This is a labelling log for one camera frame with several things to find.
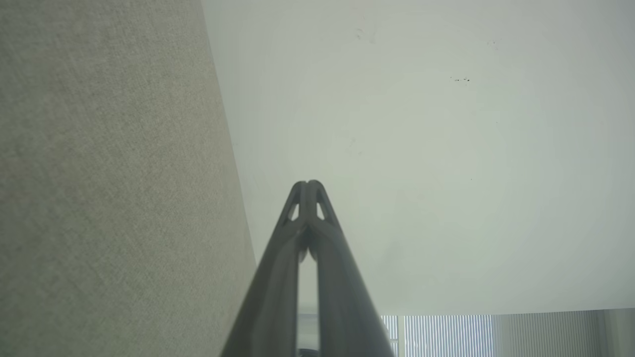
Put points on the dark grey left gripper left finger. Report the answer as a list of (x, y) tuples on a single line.
[(273, 297)]

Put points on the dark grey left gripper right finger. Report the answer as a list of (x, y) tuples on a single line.
[(347, 307)]

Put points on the white vertical window blinds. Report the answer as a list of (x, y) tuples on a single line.
[(446, 337)]

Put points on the grey fabric sofa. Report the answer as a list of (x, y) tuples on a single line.
[(109, 188)]

